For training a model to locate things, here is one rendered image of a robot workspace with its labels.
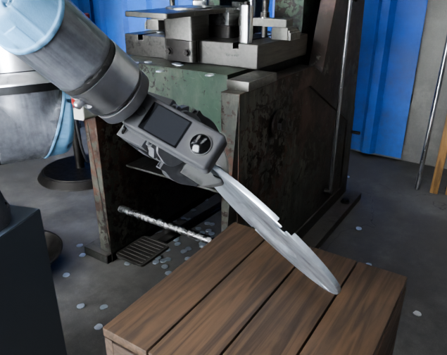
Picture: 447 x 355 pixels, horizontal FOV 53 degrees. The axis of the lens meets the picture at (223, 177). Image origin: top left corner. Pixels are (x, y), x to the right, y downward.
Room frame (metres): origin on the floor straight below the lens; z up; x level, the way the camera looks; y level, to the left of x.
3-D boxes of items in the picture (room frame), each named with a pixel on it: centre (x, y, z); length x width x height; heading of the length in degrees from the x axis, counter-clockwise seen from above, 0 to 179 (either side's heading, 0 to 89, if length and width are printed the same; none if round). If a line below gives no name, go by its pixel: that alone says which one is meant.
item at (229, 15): (1.37, 0.02, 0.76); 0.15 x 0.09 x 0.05; 57
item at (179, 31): (1.23, 0.12, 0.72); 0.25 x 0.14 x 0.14; 147
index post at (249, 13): (1.17, -0.06, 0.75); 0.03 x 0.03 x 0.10; 57
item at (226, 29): (1.38, 0.02, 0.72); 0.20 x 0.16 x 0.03; 57
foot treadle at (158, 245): (1.26, 0.09, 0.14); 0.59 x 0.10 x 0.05; 147
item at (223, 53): (1.38, 0.02, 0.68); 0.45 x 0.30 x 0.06; 57
